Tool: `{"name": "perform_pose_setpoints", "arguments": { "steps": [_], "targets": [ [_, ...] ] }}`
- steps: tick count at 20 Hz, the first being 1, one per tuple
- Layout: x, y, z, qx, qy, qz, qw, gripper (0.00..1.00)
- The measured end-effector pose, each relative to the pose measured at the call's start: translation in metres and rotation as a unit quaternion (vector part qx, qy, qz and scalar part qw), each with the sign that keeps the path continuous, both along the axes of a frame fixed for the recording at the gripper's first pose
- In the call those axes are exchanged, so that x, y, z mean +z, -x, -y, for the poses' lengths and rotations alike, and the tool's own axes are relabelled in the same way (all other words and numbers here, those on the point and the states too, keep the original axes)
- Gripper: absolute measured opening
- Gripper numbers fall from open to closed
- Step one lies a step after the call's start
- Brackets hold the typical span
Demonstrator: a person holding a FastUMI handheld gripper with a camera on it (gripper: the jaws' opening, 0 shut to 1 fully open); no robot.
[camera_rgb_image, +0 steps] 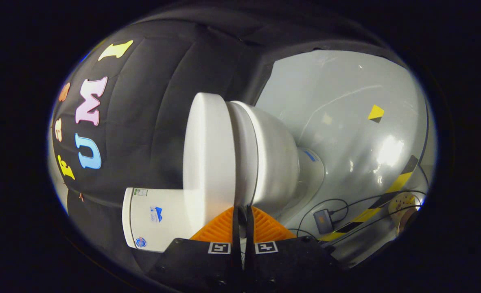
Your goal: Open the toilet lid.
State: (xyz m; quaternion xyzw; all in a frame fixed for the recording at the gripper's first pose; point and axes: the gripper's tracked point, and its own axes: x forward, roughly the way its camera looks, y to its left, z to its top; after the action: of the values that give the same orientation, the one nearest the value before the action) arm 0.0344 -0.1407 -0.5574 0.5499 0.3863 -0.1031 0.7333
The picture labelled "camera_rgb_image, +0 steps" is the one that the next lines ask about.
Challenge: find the small yellow black tape piece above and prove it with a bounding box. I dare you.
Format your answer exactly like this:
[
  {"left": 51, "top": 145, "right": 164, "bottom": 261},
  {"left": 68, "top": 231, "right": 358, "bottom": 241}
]
[{"left": 367, "top": 104, "right": 385, "bottom": 123}]

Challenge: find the white ceramic toilet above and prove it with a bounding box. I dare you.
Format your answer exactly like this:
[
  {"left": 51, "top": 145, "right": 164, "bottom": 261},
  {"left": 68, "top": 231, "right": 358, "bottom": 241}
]
[{"left": 121, "top": 101, "right": 326, "bottom": 254}]

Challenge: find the thin black cable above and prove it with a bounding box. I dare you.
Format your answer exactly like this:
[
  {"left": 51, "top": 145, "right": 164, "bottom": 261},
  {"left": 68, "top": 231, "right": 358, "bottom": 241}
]
[{"left": 297, "top": 190, "right": 427, "bottom": 238}]

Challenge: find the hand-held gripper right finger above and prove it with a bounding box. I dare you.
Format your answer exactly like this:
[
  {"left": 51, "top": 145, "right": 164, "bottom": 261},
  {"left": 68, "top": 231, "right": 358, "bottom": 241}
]
[{"left": 244, "top": 206, "right": 339, "bottom": 292}]

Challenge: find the round tan perforated disc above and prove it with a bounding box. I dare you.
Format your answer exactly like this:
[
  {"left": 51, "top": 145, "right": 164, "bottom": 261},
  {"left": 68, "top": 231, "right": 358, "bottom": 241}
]
[{"left": 388, "top": 193, "right": 422, "bottom": 236}]

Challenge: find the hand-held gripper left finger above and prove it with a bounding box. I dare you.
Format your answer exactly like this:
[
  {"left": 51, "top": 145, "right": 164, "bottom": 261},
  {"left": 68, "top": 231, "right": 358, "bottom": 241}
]
[{"left": 149, "top": 206, "right": 243, "bottom": 292}]

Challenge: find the grey base platform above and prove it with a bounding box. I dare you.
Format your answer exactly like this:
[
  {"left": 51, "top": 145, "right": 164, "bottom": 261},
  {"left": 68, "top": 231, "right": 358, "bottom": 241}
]
[{"left": 255, "top": 49, "right": 431, "bottom": 269}]

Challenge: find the small dark electronic box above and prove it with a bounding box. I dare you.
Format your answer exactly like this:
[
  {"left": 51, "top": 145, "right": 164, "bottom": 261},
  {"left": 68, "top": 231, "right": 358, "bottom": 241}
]
[{"left": 313, "top": 209, "right": 334, "bottom": 235}]

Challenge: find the white toilet seat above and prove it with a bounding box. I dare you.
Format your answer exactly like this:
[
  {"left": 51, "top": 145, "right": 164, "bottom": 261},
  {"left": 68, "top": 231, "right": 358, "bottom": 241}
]
[{"left": 224, "top": 101, "right": 250, "bottom": 208}]

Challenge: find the black backdrop cloth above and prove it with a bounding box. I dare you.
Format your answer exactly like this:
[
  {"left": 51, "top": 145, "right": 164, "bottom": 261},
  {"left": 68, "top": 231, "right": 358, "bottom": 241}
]
[{"left": 51, "top": 8, "right": 391, "bottom": 271}]

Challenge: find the yellow black hazard tape strip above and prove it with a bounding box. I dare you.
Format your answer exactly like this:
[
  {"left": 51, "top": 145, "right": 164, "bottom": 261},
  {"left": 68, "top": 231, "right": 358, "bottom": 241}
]
[{"left": 317, "top": 155, "right": 420, "bottom": 242}]

